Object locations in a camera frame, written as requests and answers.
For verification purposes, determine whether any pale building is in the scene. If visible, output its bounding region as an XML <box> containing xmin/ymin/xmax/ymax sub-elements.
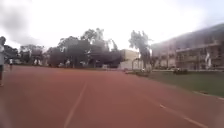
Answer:
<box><xmin>118</xmin><ymin>48</ymin><xmax>142</xmax><ymax>71</ymax></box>

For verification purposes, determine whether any row of trees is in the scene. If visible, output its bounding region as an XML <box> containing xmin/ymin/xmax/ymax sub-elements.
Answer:
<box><xmin>3</xmin><ymin>27</ymin><xmax>154</xmax><ymax>69</ymax></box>

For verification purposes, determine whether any red running track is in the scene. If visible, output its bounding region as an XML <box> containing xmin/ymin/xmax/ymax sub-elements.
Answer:
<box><xmin>0</xmin><ymin>64</ymin><xmax>224</xmax><ymax>128</ymax></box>

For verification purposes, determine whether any green grass field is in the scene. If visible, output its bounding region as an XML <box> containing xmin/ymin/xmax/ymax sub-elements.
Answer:
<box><xmin>134</xmin><ymin>70</ymin><xmax>224</xmax><ymax>99</ymax></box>

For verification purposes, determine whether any long multi-storey building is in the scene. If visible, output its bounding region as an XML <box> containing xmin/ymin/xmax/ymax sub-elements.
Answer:
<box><xmin>150</xmin><ymin>22</ymin><xmax>224</xmax><ymax>71</ymax></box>

